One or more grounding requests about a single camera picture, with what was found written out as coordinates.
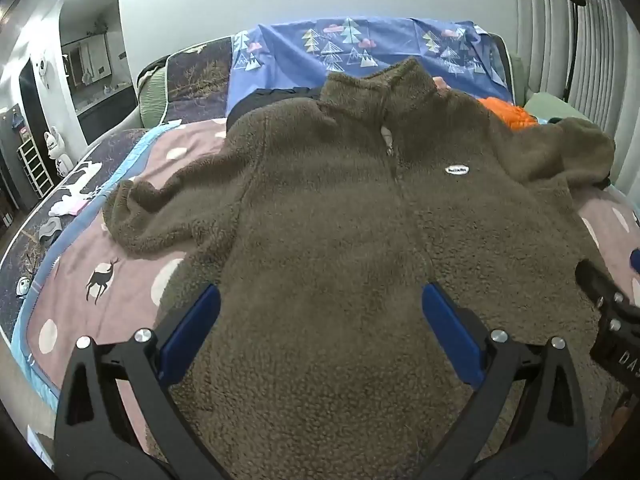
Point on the pink deer print blanket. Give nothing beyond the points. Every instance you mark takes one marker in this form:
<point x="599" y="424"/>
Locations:
<point x="65" y="280"/>

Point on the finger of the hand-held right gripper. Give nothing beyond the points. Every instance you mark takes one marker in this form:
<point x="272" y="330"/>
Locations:
<point x="635" y="260"/>
<point x="595" y="280"/>

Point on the peach cloth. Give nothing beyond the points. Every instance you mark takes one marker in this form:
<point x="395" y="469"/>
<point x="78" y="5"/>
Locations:
<point x="441" y="85"/>

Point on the pale ladder shelf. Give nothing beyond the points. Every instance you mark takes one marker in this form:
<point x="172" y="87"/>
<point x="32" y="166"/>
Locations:
<point x="36" y="172"/>

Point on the dark cabinet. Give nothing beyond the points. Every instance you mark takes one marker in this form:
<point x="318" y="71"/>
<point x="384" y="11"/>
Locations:
<point x="100" y="120"/>

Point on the black garment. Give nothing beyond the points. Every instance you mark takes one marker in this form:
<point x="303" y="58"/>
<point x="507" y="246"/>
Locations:
<point x="260" y="100"/>

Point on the small white pink clothes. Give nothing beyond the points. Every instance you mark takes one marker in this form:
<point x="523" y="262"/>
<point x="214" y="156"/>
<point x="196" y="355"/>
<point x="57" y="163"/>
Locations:
<point x="67" y="206"/>

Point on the dark floral pillow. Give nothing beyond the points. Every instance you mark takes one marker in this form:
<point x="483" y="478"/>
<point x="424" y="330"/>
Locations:
<point x="200" y="80"/>

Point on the white bear wall decoration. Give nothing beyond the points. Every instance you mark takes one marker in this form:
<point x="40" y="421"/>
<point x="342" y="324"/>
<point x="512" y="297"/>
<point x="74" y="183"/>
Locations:
<point x="44" y="67"/>

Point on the mint green pillow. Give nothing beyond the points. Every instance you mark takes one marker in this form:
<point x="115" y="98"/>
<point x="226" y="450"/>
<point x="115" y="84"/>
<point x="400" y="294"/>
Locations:
<point x="550" y="105"/>

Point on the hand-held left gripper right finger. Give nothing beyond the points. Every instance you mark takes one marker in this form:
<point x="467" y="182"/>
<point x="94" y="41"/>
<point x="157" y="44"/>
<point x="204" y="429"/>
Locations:
<point x="450" y="335"/>

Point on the small grey cloth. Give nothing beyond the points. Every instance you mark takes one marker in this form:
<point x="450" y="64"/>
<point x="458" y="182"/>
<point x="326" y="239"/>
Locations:
<point x="50" y="227"/>

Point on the brown fleece jacket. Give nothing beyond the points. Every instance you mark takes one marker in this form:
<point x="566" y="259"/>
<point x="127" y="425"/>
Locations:
<point x="325" y="200"/>

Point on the orange garment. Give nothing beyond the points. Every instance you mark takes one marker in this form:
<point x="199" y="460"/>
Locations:
<point x="510" y="112"/>

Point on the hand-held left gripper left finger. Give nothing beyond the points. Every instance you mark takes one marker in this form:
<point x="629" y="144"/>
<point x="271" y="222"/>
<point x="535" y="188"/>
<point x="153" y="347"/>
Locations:
<point x="192" y="330"/>

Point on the blue tree print sheet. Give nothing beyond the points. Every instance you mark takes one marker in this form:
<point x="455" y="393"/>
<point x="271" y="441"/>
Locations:
<point x="290" y="55"/>

